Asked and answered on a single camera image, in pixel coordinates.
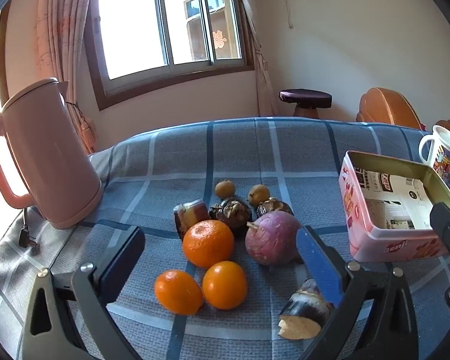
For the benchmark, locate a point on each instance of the black kettle power plug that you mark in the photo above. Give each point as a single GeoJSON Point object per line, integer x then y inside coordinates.
{"type": "Point", "coordinates": [27, 238]}

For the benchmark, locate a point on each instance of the large orange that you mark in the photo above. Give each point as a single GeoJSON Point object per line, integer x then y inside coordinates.
{"type": "Point", "coordinates": [208, 243]}

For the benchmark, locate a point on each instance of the white wall pipe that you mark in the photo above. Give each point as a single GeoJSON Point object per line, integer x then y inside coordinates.
{"type": "Point", "coordinates": [287, 3]}

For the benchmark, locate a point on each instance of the round stool purple cushion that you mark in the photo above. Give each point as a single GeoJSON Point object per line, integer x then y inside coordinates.
{"type": "Point", "coordinates": [305, 95]}

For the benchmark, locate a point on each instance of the small orange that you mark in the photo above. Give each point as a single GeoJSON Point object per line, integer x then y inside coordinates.
{"type": "Point", "coordinates": [225, 285]}
{"type": "Point", "coordinates": [178, 292]}

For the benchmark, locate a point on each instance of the orange leather armchair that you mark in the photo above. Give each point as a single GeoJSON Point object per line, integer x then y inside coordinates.
{"type": "Point", "coordinates": [386, 108]}

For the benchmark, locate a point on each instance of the purple turnip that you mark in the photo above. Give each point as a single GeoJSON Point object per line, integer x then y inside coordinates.
{"type": "Point", "coordinates": [270, 240]}

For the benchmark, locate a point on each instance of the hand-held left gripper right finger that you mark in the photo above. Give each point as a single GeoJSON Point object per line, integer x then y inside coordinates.
{"type": "Point", "coordinates": [317, 266]}

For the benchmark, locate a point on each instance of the pink tin box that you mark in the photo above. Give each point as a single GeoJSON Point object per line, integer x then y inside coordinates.
{"type": "Point", "coordinates": [382, 247]}

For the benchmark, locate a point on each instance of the small dark water chestnut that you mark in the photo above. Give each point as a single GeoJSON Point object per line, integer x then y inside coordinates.
{"type": "Point", "coordinates": [273, 207]}

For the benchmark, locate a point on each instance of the pink electric kettle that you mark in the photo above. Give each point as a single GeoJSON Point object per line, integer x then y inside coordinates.
{"type": "Point", "coordinates": [48, 150]}

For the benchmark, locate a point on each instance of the brown longan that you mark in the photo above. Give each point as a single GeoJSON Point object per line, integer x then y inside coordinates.
{"type": "Point", "coordinates": [258, 194]}
{"type": "Point", "coordinates": [225, 189]}

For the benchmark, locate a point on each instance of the brown wooden door frame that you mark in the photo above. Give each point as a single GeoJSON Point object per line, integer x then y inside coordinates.
{"type": "Point", "coordinates": [2, 52]}

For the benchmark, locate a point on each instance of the white cartoon print mug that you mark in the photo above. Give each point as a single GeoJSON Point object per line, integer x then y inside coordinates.
{"type": "Point", "coordinates": [446, 153]}

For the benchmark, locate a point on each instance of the pink floral curtain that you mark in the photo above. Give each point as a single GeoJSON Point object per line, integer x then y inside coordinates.
{"type": "Point", "coordinates": [264, 82]}
{"type": "Point", "coordinates": [60, 45]}

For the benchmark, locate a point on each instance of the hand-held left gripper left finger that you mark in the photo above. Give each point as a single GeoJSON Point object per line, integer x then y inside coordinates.
{"type": "Point", "coordinates": [123, 262]}

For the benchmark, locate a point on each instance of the brown framed sliding window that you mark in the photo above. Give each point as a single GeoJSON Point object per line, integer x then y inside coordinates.
{"type": "Point", "coordinates": [135, 26]}

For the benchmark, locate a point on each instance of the large dark water chestnut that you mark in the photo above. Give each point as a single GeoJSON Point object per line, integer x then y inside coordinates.
{"type": "Point", "coordinates": [230, 212]}

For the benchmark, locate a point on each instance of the blue grey plaid tablecloth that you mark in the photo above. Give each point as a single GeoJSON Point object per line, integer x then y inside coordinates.
{"type": "Point", "coordinates": [285, 157]}

